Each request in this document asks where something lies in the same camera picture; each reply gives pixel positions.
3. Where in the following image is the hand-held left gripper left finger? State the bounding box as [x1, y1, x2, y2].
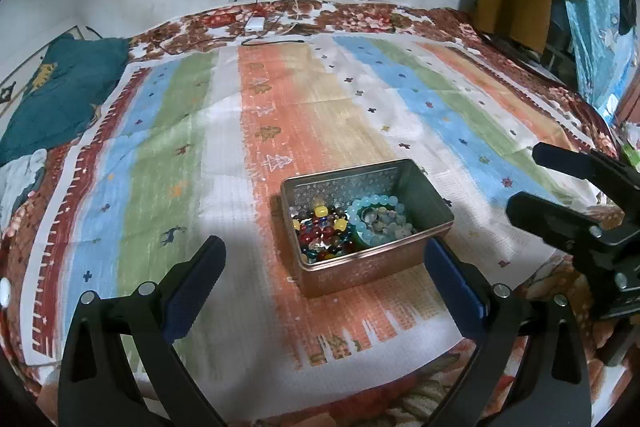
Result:
[57, 235, 228, 427]

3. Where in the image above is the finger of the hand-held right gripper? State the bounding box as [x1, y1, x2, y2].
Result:
[532, 142, 640, 214]
[505, 192, 617, 259]

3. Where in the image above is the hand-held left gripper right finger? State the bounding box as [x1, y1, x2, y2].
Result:
[424, 237, 598, 427]

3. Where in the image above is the metal tin box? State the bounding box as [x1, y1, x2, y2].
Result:
[280, 158, 455, 299]

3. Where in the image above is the light blue bead bracelet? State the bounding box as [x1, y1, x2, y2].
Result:
[346, 194, 417, 251]

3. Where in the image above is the multicolour bead bracelet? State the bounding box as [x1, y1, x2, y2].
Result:
[292, 204, 359, 264]

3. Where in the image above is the striped printed mat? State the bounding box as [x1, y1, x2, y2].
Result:
[25, 32, 608, 370]

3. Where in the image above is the blue dotted cloth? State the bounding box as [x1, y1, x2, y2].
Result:
[557, 0, 637, 108]

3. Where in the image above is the white cloth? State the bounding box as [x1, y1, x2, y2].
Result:
[0, 149, 49, 234]

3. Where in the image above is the teal cloth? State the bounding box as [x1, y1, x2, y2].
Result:
[0, 33, 132, 168]

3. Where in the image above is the thin black cable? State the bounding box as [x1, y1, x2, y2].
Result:
[241, 37, 305, 46]

